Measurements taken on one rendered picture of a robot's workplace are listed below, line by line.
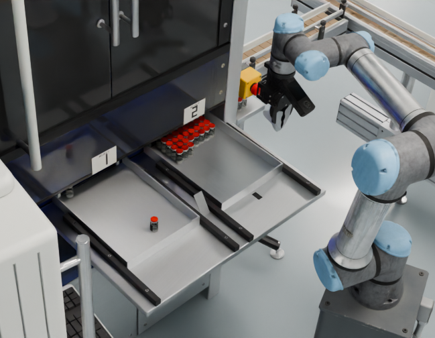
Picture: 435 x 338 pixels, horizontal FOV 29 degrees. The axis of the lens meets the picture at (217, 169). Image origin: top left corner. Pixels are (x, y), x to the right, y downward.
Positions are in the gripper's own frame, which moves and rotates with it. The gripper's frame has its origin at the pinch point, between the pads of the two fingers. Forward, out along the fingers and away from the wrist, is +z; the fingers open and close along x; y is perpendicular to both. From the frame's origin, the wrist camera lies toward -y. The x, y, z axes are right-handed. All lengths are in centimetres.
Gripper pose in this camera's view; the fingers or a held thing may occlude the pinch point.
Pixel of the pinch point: (279, 129)
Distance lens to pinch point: 237.7
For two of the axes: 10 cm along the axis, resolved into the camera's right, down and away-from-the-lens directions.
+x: -7.2, 4.3, -5.4
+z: -0.6, 7.3, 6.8
